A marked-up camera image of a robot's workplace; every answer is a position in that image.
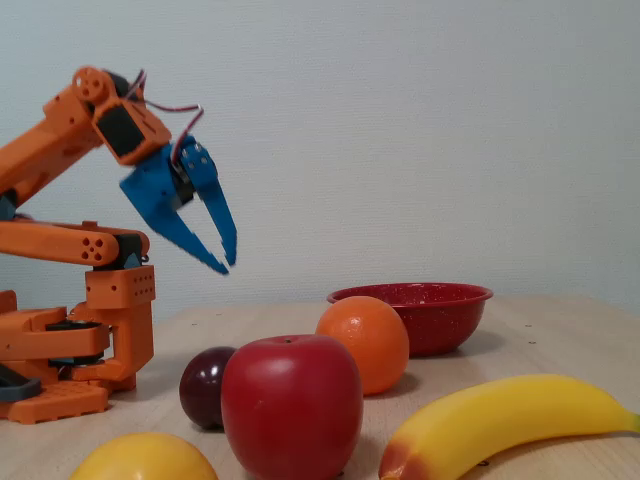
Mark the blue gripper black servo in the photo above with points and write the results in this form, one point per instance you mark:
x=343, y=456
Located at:
x=152, y=187

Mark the yellow orange peach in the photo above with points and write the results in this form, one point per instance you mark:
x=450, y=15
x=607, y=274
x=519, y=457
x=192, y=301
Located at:
x=142, y=460

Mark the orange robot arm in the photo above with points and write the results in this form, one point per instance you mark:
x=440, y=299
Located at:
x=45, y=145

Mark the red speckled enamel bowl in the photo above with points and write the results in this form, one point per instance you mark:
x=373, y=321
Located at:
x=440, y=320

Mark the dark purple plum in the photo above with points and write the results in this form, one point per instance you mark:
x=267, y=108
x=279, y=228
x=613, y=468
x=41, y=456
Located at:
x=202, y=390

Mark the orange fruit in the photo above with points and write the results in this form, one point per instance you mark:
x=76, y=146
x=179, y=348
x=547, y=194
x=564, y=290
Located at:
x=365, y=340

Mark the red apple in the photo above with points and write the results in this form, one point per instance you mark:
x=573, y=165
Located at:
x=290, y=405

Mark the yellow banana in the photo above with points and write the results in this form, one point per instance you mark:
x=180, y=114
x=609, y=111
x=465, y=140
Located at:
x=500, y=420

